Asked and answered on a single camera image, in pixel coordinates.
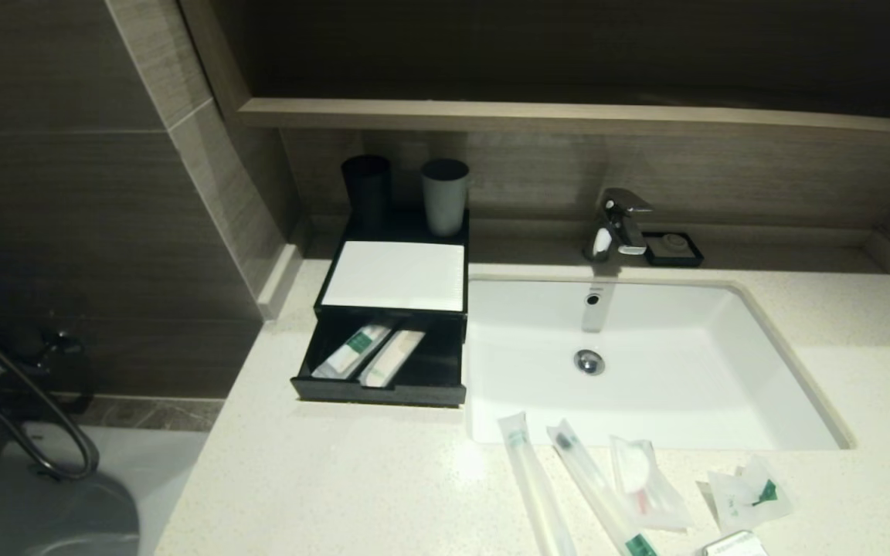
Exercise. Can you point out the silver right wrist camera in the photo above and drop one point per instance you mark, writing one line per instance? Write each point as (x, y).
(732, 545)

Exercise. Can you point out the black soap dish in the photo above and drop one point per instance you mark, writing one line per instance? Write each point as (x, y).
(692, 256)

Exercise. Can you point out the chrome sink faucet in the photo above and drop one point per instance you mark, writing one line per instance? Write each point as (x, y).
(619, 220)

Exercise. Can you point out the beige flat packet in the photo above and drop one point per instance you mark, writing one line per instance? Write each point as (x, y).
(392, 357)

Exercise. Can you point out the crumpled shower cap packet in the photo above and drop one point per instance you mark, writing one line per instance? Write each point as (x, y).
(738, 502)

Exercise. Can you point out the small packet with pink item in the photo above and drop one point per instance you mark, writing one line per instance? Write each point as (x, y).
(646, 494)

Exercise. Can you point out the white sink basin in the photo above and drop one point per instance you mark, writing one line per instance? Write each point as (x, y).
(661, 401)

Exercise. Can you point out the chrome bathtub mixer tap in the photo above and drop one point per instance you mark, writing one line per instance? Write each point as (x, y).
(55, 344)

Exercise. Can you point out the white bathtub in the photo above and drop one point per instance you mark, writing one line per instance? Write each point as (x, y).
(159, 479)

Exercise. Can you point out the long packet large green label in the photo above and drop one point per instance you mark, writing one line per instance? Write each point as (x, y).
(588, 479)

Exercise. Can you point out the grey cup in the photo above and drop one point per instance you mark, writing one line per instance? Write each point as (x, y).
(445, 197)

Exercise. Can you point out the black box drawer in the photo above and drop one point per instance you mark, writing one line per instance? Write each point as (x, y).
(437, 363)

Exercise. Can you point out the round soap bar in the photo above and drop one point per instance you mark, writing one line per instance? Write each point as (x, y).
(675, 242)

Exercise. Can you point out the black amenity box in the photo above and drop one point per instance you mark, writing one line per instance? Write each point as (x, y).
(406, 224)

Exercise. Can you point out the chrome sink drain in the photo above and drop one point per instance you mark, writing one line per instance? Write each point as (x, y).
(589, 363)

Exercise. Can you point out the long packet small green mark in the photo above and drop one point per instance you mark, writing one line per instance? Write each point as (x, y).
(526, 479)

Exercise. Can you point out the wooden wall shelf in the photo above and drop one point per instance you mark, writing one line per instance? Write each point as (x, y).
(568, 116)

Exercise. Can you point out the white tube packet green label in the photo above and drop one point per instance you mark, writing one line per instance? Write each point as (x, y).
(352, 349)

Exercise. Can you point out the black cup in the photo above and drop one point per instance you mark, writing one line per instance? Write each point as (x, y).
(366, 189)

